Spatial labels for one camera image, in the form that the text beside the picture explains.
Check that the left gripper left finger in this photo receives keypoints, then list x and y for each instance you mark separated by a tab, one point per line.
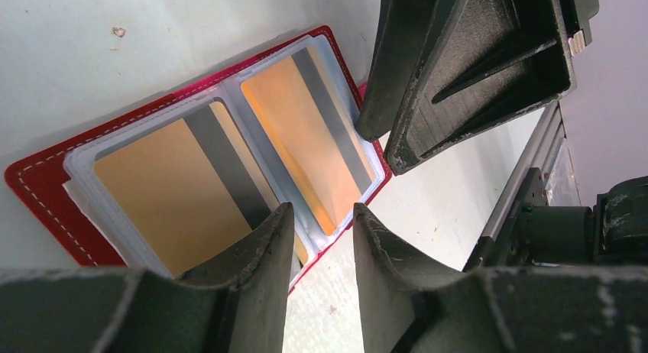
234	302

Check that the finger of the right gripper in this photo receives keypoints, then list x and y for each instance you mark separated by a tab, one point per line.
410	34

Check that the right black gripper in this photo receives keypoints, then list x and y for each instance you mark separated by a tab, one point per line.
483	63

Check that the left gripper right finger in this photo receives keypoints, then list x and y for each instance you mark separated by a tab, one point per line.
410	302

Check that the gold credit card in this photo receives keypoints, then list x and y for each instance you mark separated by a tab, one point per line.
309	124
191	188

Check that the red leather card holder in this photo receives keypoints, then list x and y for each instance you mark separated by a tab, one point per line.
59	186

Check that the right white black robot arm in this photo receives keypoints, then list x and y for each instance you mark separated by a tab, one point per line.
613	231

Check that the aluminium frame rail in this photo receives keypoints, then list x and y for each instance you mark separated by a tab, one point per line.
539	150

